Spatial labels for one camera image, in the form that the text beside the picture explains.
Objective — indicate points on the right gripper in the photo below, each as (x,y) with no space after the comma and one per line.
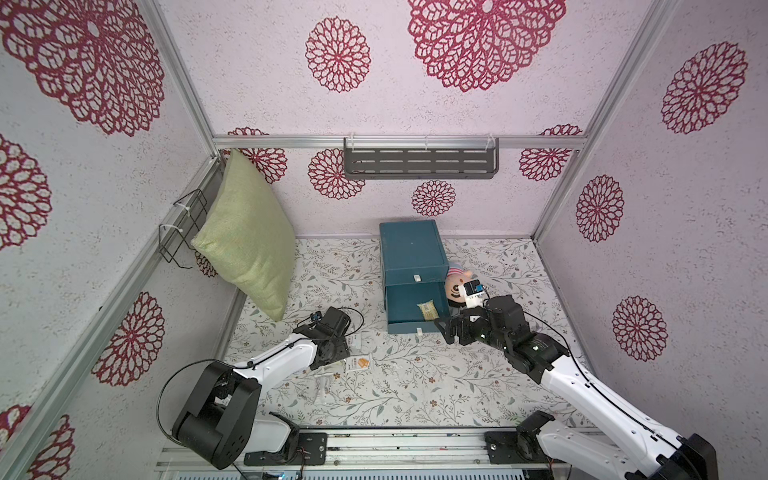
(463,327)

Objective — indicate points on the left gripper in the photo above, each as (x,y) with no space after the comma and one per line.
(342,351)

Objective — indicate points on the white cookie packet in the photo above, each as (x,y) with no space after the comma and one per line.
(357,363)

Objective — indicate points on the teal drawer cabinet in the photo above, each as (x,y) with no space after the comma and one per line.
(414,268)

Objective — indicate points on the yellow cookie packet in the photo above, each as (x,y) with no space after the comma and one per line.
(429,311)

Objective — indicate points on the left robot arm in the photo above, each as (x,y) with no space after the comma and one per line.
(220,421)

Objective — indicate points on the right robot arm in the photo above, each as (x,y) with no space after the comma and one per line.
(634,445)

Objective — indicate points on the cartoon face plush toy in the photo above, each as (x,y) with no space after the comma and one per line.
(455,278)

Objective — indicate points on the green pillow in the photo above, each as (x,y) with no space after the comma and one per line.
(248,239)

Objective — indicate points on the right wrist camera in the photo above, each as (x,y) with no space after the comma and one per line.
(474,293)

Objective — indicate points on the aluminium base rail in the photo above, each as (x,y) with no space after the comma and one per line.
(461,448)

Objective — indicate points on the grey wall shelf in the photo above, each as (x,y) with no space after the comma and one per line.
(425,162)

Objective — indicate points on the black wire rack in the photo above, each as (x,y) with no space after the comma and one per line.
(174,236)

